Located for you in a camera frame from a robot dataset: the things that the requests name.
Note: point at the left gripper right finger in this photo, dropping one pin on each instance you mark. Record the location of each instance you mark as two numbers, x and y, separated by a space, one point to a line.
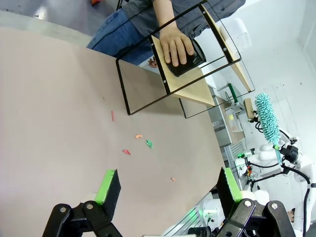
228 192

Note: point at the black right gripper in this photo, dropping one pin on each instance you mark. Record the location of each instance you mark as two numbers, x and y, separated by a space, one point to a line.
291 153

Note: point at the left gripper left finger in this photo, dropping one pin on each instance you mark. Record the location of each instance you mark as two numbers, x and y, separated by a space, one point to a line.
108 195

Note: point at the teal chenille duster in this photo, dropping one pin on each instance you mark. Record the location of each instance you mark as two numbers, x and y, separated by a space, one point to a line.
267 118

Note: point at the green paper scrap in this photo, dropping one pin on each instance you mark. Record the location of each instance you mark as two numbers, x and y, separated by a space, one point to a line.
149 143

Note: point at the orange paper scrap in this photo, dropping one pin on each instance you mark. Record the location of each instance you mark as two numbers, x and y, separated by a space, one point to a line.
138 136

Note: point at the long red paper scrap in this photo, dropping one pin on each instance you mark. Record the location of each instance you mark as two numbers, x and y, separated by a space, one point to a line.
113 115

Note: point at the black mesh pen holder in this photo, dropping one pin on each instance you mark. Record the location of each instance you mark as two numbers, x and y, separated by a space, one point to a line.
198 59

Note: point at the person's right forearm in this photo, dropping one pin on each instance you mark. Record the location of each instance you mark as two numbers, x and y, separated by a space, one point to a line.
164 14

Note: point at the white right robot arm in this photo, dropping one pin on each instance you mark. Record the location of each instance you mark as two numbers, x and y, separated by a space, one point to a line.
304 163

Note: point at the person's left hand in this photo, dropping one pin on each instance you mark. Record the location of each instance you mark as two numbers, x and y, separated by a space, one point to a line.
153 63

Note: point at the person's right hand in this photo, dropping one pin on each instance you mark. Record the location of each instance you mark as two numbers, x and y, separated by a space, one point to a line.
176 45

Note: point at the grey metal cabinet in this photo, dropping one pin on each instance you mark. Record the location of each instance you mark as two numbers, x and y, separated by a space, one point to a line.
227 133

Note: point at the wooden block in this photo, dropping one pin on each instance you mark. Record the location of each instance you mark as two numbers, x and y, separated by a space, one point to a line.
248 109

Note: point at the person in dark jacket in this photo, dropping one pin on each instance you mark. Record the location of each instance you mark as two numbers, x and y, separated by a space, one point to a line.
116 32

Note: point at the green metal post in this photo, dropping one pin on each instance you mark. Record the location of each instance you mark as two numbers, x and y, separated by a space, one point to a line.
232 92

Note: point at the two-tier wooden shelf black frame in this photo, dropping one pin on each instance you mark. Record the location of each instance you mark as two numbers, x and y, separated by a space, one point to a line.
190 86

